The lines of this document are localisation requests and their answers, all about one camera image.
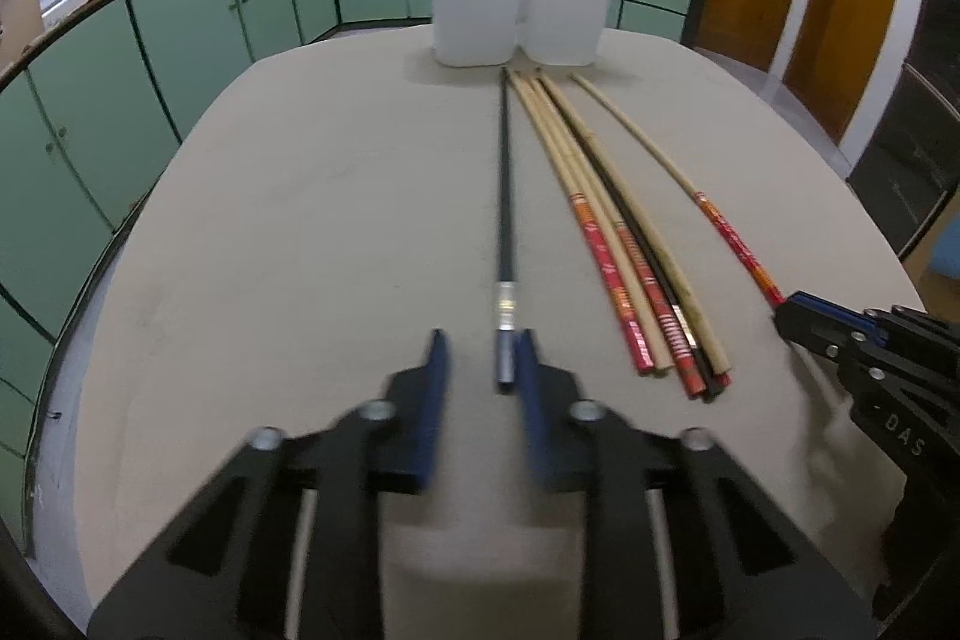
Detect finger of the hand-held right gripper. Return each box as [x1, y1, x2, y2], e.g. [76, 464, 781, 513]
[775, 302, 960, 412]
[791, 291, 960, 348]

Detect green lower kitchen cabinets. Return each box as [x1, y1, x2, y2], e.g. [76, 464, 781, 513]
[0, 0, 717, 558]

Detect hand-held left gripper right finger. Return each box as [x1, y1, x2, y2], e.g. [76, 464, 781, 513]
[514, 329, 878, 640]

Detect black chopstick with silver handle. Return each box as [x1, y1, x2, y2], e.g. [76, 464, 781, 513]
[495, 70, 520, 392]

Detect black chair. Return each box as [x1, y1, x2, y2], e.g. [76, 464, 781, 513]
[846, 0, 960, 260]

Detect plain wooden door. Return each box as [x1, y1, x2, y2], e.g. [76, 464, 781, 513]
[783, 0, 906, 148]

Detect plain wooden chopstick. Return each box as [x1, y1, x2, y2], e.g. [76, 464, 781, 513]
[513, 70, 674, 375]

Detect red-handled wooden chopstick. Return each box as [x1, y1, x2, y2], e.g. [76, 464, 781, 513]
[504, 68, 657, 377]
[531, 68, 707, 399]
[570, 74, 786, 309]

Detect bundle of wooden chopsticks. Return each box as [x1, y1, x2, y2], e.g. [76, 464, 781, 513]
[538, 74, 734, 384]

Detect black chopstick with gold band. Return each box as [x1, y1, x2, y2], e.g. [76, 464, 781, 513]
[585, 152, 727, 395]

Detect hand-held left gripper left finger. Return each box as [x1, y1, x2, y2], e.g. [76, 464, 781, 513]
[88, 329, 455, 640]

